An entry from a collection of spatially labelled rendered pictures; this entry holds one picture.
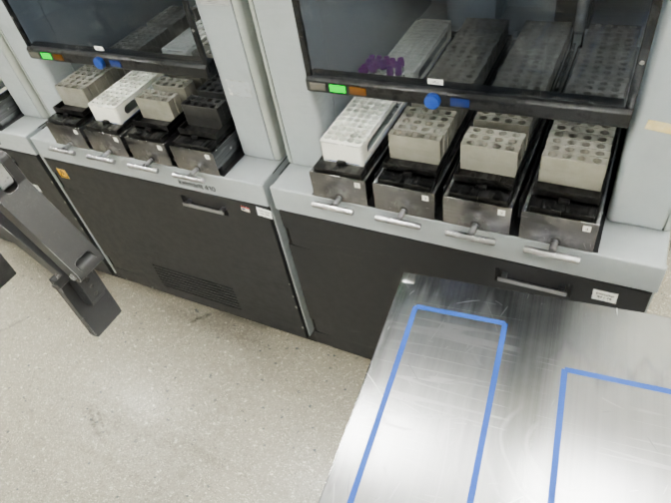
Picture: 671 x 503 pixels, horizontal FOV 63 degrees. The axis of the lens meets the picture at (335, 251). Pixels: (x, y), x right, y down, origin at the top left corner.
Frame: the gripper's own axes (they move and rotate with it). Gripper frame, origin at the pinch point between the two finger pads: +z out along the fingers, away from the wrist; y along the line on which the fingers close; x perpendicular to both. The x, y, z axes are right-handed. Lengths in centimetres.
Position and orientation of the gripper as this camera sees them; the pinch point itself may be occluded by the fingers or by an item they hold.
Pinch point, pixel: (45, 293)
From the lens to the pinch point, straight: 54.4
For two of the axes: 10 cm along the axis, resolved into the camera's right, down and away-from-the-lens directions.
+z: 1.5, 7.0, 7.0
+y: 8.9, 2.2, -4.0
